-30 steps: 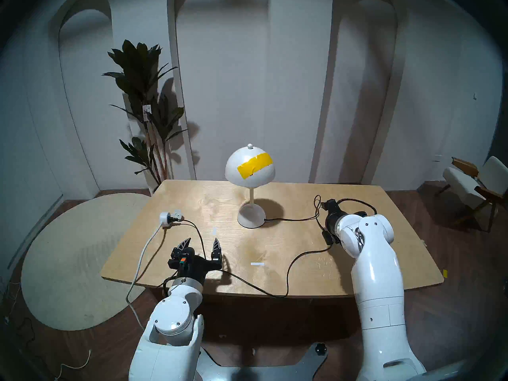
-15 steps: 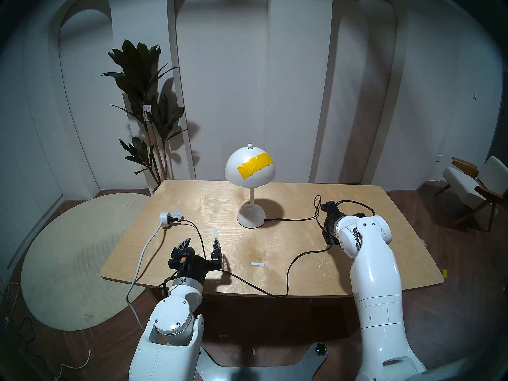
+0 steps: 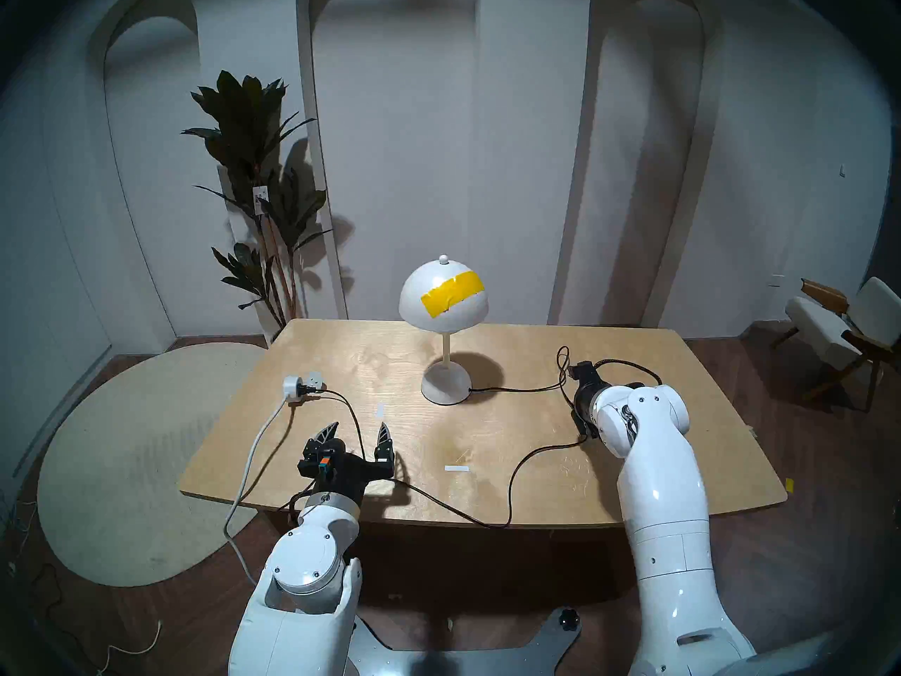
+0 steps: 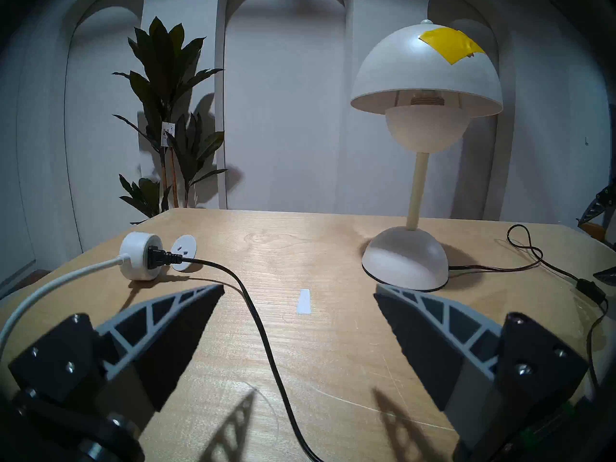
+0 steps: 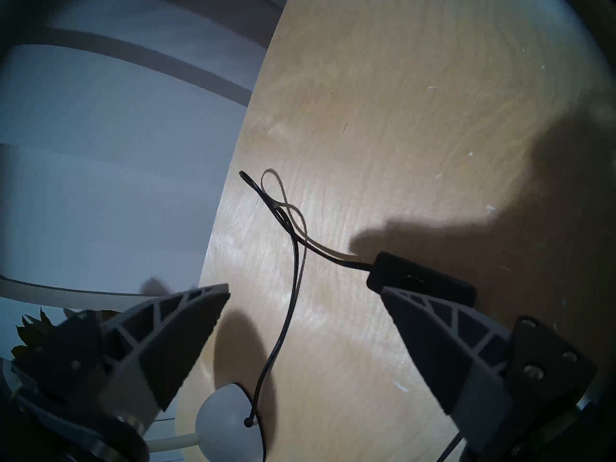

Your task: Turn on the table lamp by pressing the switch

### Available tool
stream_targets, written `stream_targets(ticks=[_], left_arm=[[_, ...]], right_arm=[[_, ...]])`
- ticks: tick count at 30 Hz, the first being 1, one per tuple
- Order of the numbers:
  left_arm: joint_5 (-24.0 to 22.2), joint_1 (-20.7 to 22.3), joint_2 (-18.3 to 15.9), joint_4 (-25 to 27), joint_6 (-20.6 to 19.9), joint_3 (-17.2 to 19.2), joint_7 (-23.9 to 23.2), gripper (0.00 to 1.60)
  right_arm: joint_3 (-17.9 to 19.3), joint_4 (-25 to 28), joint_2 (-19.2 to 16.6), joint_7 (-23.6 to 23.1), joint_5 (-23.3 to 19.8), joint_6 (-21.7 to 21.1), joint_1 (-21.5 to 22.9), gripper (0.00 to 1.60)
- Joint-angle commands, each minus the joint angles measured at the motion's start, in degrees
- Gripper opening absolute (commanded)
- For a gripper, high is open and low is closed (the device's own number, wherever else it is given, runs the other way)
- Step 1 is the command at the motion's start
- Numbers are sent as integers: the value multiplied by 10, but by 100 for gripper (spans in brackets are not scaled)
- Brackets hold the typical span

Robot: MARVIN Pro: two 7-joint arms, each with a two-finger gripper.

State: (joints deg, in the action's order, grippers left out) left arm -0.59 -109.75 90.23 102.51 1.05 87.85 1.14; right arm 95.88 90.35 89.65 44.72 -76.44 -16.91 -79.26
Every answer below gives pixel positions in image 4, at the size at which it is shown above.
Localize grey black left gripper left finger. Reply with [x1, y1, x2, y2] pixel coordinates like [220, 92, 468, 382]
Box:
[9, 283, 225, 429]

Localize grey black left gripper right finger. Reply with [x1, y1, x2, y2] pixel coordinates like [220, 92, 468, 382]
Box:
[374, 283, 589, 456]

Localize black inline cable switch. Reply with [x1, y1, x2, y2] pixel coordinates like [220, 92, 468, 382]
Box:
[577, 278, 606, 304]

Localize white mushroom table lamp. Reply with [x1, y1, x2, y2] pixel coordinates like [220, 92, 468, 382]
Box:
[350, 19, 503, 292]

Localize wooden white cushioned chair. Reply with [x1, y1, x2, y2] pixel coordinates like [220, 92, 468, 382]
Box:
[577, 220, 616, 249]

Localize white round power socket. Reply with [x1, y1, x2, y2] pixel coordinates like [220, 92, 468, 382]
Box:
[119, 232, 163, 281]

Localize white round socket disc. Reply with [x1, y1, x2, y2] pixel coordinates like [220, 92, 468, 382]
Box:
[171, 234, 197, 272]

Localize yellow tape patch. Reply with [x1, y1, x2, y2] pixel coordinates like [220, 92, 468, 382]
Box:
[418, 27, 486, 65]

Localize tall green potted plant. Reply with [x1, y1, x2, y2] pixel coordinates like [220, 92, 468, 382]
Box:
[112, 17, 228, 226]

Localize black lamp power cable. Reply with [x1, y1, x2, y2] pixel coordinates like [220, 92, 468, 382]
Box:
[147, 224, 610, 462]

